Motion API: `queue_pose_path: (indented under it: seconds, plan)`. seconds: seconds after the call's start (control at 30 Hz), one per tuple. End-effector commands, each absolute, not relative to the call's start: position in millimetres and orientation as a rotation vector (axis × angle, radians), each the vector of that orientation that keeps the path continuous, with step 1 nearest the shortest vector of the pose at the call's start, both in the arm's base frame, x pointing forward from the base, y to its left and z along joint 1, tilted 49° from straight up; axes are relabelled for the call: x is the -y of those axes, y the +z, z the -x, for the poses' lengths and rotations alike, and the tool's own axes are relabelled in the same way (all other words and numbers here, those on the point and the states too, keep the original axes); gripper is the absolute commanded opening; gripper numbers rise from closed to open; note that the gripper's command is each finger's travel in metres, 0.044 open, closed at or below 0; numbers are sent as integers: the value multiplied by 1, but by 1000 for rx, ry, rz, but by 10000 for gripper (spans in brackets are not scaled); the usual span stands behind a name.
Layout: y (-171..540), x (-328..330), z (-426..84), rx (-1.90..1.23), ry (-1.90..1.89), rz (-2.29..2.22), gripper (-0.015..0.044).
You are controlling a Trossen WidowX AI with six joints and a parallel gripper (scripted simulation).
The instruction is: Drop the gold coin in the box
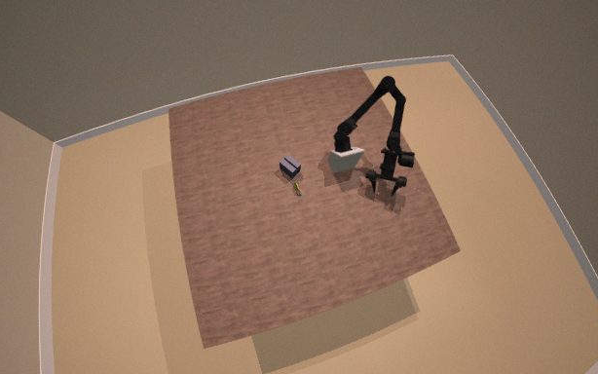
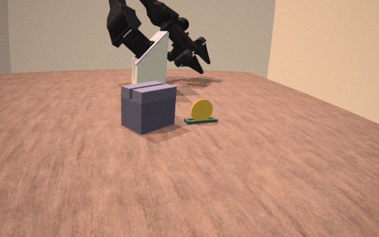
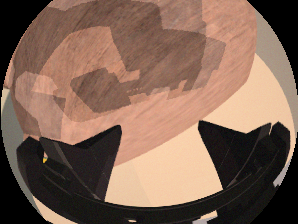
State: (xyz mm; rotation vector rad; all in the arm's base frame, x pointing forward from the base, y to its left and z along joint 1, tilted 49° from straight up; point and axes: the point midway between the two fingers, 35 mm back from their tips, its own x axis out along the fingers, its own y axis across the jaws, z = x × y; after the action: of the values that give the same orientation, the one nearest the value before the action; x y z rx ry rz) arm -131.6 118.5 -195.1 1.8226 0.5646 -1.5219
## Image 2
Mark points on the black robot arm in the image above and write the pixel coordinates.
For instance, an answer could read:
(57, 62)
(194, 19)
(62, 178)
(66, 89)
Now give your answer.
(122, 19)

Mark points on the gold coin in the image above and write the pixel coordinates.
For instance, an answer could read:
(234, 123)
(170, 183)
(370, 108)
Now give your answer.
(201, 109)

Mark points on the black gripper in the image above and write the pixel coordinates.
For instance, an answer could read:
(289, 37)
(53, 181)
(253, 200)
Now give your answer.
(188, 47)

